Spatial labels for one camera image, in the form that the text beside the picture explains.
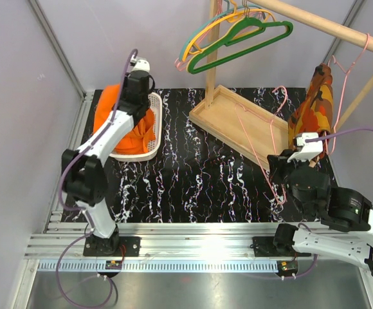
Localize pink wire hanger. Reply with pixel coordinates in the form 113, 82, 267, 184
325, 33, 371, 155
233, 85, 289, 205

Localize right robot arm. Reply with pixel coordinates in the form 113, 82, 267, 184
267, 150, 373, 277

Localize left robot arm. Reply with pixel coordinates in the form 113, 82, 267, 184
60, 70, 154, 256

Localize orange camouflage trousers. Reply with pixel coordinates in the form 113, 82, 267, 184
287, 63, 334, 149

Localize pink hanger at left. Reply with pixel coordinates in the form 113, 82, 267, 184
174, 0, 223, 71

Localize green plastic hanger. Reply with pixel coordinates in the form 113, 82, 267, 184
186, 17, 294, 75

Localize yellow plastic hanger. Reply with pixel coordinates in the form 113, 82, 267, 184
182, 0, 275, 62

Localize teal plastic hanger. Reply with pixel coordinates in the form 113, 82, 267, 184
180, 0, 266, 61

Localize wooden clothes rack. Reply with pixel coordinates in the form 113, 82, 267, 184
189, 1, 373, 168

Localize white perforated plastic basket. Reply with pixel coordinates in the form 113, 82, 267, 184
109, 92, 163, 162

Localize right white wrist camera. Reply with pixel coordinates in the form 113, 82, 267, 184
287, 132, 323, 163

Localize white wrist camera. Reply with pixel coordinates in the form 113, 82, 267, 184
287, 132, 323, 163
130, 57, 150, 73

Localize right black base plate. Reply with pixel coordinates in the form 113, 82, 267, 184
250, 236, 292, 258

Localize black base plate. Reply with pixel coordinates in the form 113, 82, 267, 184
250, 236, 292, 258
83, 236, 141, 258

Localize aluminium frame rail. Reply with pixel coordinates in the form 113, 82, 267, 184
22, 221, 373, 274

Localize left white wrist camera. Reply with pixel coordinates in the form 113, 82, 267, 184
130, 57, 150, 73

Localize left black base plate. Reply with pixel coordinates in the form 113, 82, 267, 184
83, 236, 141, 258

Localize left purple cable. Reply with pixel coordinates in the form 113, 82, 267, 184
55, 48, 139, 306

